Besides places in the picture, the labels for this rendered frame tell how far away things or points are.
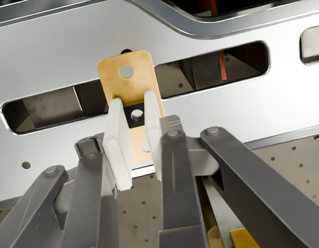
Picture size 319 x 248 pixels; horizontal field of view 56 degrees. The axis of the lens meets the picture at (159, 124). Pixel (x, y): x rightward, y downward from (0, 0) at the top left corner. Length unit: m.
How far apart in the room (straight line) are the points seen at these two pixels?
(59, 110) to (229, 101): 0.16
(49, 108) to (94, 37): 0.08
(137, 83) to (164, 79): 0.37
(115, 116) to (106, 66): 0.05
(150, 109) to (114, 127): 0.02
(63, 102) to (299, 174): 0.59
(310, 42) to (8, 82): 0.27
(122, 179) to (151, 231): 0.60
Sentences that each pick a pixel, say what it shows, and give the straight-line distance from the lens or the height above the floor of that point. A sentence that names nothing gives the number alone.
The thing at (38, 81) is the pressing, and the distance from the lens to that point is 0.28.
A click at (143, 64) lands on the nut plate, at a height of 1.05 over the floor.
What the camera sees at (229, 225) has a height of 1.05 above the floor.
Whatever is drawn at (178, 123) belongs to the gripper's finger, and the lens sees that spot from 0.16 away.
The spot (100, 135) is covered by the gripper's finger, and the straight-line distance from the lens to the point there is 0.18.
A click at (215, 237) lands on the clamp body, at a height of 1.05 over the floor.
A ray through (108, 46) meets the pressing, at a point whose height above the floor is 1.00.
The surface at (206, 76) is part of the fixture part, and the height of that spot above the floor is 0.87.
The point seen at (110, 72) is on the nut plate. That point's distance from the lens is 0.21.
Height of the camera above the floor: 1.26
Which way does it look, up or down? 67 degrees down
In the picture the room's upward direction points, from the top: 169 degrees clockwise
